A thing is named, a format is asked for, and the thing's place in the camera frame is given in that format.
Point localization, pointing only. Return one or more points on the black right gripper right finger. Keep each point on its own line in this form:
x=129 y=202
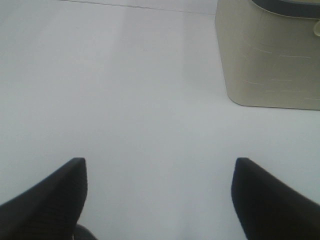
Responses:
x=268 y=209

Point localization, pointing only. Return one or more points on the beige storage bin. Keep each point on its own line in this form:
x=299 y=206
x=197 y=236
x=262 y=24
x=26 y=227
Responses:
x=270 y=52

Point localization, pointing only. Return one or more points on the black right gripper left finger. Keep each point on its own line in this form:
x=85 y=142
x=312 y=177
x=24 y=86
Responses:
x=49 y=210

